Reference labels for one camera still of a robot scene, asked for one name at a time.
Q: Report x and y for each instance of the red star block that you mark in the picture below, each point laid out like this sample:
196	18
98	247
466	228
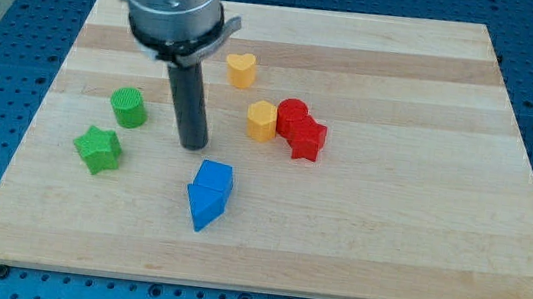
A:
307	138

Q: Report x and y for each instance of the yellow heart block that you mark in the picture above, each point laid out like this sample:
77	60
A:
241	70

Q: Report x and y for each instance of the green star block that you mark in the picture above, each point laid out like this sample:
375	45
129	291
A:
98	149

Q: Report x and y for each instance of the red cylinder block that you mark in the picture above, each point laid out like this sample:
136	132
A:
289	111

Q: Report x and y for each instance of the blue cube block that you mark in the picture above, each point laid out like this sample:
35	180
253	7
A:
216	176

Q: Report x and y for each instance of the blue triangle block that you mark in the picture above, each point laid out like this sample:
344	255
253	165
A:
206	205

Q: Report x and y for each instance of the wooden board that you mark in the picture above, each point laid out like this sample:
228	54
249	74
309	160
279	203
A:
423	189

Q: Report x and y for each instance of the yellow hexagon block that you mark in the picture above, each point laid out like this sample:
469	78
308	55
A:
261	121

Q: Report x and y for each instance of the green cylinder block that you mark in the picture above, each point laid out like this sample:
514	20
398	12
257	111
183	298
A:
128	107

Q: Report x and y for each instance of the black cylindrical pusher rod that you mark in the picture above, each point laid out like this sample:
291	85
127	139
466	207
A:
187	92

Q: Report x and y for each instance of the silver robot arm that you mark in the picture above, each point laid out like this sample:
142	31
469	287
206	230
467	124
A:
182	34

